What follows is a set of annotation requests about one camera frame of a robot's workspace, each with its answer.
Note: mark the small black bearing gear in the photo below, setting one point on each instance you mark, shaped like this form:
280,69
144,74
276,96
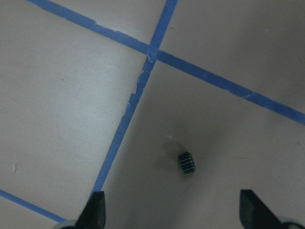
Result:
186,163

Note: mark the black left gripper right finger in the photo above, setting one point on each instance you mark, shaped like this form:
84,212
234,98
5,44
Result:
254,214

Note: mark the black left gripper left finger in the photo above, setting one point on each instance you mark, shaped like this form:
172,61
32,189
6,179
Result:
93,215

